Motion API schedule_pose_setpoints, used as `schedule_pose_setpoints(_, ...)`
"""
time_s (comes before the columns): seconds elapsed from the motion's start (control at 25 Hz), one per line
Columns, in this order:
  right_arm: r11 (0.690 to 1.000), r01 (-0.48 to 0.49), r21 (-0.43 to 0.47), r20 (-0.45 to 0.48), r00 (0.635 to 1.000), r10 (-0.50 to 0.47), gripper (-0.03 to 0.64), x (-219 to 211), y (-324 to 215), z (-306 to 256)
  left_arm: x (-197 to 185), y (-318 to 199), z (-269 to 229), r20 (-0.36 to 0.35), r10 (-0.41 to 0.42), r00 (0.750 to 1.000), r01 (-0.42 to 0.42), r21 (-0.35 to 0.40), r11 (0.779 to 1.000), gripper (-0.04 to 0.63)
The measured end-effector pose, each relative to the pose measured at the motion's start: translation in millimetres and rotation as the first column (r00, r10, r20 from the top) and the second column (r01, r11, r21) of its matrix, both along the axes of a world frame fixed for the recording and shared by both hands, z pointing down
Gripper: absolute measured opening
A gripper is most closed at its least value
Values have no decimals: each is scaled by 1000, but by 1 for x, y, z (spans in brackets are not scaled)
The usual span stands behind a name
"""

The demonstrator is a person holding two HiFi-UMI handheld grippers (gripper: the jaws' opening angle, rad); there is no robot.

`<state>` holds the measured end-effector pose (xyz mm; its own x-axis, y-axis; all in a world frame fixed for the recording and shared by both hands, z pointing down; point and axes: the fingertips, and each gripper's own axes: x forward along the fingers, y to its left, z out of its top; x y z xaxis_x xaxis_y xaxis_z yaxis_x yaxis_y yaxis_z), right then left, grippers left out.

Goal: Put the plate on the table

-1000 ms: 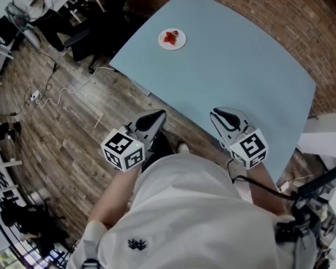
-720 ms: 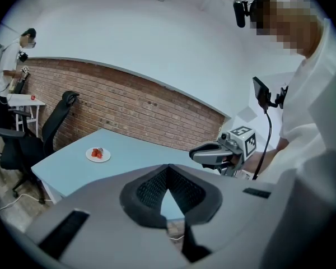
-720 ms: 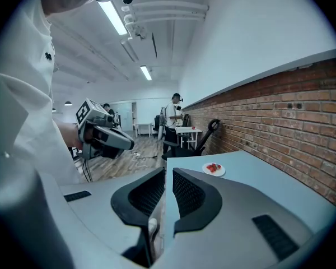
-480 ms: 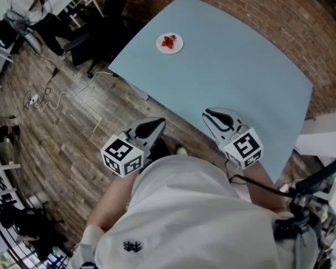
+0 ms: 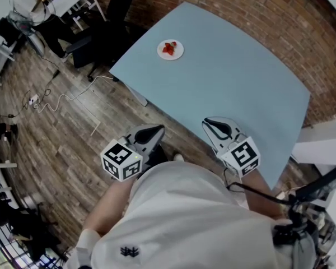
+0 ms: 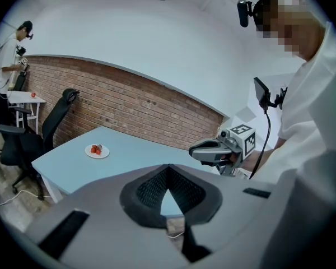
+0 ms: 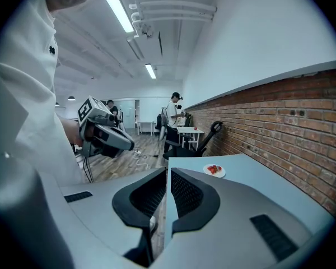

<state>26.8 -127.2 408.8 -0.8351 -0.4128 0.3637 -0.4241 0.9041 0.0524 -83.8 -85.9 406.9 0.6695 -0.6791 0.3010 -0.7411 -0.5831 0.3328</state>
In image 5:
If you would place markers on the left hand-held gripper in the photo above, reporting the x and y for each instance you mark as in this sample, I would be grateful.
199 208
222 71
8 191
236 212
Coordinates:
120 158

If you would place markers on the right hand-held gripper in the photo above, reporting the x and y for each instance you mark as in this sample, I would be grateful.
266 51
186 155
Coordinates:
240 153

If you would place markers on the white plate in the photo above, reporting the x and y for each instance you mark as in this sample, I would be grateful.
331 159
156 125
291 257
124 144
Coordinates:
177 54

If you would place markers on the person's left forearm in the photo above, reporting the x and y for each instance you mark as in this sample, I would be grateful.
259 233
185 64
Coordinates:
112 206

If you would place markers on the person's right forearm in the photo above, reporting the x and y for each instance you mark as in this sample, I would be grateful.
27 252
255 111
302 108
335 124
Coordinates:
259 192

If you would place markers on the person's black trouser leg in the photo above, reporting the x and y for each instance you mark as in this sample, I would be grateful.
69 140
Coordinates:
158 157

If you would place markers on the person's white shoe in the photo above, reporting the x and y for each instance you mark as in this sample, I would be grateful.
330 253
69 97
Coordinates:
178 157

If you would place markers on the white table leg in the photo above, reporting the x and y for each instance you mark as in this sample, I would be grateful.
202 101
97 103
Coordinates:
138 97

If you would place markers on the light blue table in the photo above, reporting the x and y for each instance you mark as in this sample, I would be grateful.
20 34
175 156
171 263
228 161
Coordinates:
218 77

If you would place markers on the white stick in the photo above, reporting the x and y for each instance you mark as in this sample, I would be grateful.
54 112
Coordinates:
95 127

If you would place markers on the person's white shirt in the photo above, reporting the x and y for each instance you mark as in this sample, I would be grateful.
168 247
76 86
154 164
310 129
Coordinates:
184 220

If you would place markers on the red strawberry pieces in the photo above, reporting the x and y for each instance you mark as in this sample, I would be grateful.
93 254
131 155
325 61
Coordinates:
168 48

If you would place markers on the white cabinet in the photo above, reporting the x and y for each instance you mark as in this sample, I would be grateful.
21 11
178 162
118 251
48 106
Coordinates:
322 143

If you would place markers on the black office chair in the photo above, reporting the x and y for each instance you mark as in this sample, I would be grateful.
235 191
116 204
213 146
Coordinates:
106 35

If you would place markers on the white power strip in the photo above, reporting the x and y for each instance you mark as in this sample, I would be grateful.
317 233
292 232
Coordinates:
33 99

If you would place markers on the black bag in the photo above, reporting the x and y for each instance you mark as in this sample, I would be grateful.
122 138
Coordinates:
22 228

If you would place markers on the black camera stand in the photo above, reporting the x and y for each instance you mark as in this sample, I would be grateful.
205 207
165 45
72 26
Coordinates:
305 200

